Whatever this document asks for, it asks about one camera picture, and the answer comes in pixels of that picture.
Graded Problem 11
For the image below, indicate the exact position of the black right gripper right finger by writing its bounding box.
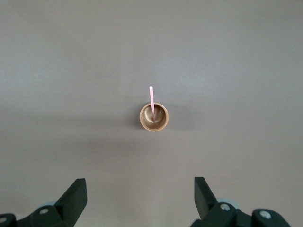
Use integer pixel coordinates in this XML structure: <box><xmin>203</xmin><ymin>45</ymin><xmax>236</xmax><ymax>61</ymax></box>
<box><xmin>190</xmin><ymin>176</ymin><xmax>255</xmax><ymax>227</ymax></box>

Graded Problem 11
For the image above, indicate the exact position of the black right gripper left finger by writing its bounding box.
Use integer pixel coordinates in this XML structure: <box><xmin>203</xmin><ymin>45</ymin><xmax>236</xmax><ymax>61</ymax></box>
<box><xmin>15</xmin><ymin>178</ymin><xmax>88</xmax><ymax>227</ymax></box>

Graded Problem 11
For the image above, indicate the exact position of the pink chopstick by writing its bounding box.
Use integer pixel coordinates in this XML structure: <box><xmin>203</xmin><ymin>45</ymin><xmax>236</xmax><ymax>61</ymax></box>
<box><xmin>149</xmin><ymin>86</ymin><xmax>156</xmax><ymax>123</ymax></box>

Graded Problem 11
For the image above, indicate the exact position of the brown wooden cup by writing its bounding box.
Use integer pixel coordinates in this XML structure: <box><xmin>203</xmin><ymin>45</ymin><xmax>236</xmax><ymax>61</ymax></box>
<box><xmin>139</xmin><ymin>103</ymin><xmax>169</xmax><ymax>132</ymax></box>

